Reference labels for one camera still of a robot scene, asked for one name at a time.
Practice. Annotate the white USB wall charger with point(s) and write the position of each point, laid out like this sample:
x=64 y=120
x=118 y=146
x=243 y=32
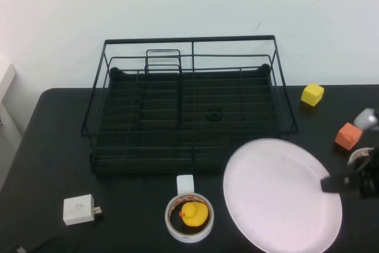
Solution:
x=77 y=210

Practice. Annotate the pink round plate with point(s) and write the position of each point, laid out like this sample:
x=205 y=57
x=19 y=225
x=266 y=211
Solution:
x=275 y=193

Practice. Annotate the yellow cube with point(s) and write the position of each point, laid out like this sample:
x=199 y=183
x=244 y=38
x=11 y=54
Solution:
x=311 y=94

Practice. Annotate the orange cube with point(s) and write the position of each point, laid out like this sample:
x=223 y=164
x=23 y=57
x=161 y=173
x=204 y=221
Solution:
x=346 y=137

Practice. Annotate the yellow rubber duck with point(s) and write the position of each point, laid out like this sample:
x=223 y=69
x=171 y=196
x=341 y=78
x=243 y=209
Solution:
x=194 y=214

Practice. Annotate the white side cabinet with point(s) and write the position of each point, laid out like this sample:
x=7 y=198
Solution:
x=6 y=93

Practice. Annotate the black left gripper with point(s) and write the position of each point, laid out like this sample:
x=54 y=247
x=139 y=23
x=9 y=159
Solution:
x=35 y=247

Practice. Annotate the white tape roll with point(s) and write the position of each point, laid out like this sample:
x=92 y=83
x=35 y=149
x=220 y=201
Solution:
x=353 y=156
x=189 y=237

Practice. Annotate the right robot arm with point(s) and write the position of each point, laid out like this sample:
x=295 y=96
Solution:
x=365 y=118

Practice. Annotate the small white block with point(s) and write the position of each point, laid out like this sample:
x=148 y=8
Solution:
x=185 y=183

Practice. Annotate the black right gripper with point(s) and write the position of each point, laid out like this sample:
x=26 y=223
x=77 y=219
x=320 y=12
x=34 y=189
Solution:
x=370 y=182

